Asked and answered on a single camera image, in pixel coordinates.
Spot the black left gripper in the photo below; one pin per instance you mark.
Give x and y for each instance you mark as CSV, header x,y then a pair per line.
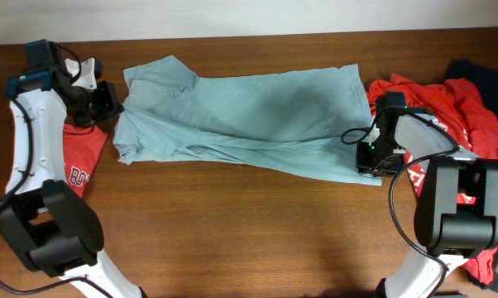
x,y
108,108

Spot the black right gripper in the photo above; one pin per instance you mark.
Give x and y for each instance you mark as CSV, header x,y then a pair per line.
x,y
366,165

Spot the light blue t-shirt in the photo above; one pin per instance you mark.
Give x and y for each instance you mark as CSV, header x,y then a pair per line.
x,y
299,122

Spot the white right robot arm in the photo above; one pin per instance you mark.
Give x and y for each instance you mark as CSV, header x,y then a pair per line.
x,y
456,216

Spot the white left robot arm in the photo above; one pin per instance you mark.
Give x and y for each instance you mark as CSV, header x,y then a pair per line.
x,y
47,225

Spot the folded red printed t-shirt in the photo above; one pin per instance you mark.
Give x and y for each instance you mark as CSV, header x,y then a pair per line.
x,y
82,148

